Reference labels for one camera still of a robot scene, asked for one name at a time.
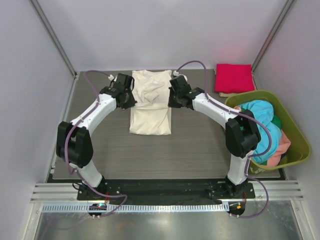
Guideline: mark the white slotted cable duct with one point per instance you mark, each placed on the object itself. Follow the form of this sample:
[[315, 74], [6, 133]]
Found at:
[[101, 208]]

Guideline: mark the pink t shirt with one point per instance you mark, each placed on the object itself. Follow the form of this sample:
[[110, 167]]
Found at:
[[284, 144]]

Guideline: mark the aluminium rail profile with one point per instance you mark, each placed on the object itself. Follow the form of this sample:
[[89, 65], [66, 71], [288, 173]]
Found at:
[[278, 190]]

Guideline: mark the cream white t shirt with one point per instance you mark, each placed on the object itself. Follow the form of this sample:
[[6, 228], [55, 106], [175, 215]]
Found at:
[[151, 114]]

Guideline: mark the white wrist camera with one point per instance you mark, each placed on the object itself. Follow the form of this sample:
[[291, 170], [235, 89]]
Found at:
[[112, 77], [175, 73]]

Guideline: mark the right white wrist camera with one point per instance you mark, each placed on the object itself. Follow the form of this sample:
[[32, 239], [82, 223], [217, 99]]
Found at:
[[175, 73]]

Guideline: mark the left aluminium frame post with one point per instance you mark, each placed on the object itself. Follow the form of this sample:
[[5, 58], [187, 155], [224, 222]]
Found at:
[[52, 35]]

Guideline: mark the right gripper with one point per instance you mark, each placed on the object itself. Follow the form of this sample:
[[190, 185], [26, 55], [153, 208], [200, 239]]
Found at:
[[171, 102]]

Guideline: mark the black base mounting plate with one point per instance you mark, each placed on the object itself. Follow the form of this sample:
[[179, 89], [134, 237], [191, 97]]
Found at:
[[149, 191]]

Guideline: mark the olive green plastic basket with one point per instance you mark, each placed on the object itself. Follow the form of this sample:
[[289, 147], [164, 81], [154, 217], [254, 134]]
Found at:
[[299, 150]]

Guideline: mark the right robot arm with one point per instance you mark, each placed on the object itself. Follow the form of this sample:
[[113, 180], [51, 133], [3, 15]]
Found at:
[[241, 131]]

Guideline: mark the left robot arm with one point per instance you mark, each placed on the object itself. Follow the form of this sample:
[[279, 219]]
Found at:
[[74, 144]]

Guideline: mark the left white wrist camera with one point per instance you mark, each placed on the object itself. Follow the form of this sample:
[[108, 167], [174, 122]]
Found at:
[[112, 77]]

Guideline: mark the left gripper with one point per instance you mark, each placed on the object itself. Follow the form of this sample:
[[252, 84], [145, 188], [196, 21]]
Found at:
[[130, 103]]

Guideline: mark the right aluminium frame post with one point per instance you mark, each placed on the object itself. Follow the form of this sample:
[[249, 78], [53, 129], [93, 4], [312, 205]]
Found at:
[[279, 21]]

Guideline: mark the folded red t shirt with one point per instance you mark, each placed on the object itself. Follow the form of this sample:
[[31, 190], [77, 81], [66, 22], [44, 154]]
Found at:
[[233, 78]]

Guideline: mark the green t shirt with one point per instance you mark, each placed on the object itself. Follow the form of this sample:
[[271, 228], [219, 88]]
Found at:
[[276, 121]]

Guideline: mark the aluminium frame post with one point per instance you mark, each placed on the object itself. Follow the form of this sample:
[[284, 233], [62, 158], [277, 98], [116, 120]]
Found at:
[[279, 21], [52, 35]]

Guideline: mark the light blue t shirt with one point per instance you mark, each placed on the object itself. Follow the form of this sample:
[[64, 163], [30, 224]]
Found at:
[[263, 112]]

